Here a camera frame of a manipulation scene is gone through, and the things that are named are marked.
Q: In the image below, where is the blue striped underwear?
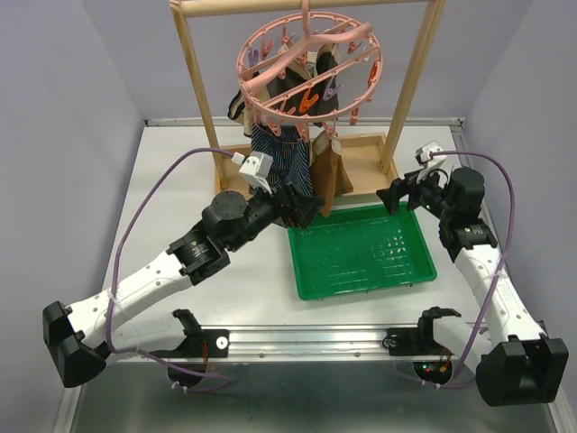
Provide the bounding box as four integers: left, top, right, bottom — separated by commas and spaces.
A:
251, 124, 314, 196

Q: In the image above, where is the brown underwear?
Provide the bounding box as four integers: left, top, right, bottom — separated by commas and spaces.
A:
310, 131, 353, 217

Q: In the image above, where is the aluminium mounting rail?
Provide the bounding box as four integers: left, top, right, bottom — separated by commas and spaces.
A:
74, 320, 501, 362

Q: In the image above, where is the cream navy-trim underwear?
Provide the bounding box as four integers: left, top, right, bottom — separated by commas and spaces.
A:
226, 91, 254, 138

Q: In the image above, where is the pink round clip hanger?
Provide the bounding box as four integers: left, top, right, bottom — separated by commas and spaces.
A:
236, 2, 384, 139

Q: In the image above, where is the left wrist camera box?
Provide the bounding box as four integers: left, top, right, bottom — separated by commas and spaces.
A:
232, 152, 273, 195

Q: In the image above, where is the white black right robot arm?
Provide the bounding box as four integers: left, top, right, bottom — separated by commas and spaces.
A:
377, 168, 569, 407

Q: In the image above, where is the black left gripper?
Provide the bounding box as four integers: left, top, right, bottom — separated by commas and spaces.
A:
226, 176, 325, 253

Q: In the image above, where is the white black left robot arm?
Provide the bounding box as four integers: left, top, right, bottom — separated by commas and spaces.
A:
41, 184, 325, 388

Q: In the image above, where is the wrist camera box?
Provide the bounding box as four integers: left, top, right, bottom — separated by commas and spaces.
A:
232, 152, 273, 195
415, 142, 446, 177

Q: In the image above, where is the wooden hanger rack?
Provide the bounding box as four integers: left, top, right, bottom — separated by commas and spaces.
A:
169, 1, 444, 207

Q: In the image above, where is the green plastic tray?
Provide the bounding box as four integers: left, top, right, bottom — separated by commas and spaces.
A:
288, 204, 437, 301

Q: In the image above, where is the dark olive underwear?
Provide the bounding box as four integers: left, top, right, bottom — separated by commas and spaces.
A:
258, 51, 339, 116

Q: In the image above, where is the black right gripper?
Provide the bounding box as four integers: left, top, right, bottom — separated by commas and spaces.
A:
375, 163, 455, 221

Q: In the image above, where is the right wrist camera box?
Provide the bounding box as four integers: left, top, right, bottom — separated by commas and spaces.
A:
415, 142, 446, 177

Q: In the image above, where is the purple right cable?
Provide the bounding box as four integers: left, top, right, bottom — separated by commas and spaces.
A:
418, 151, 516, 389

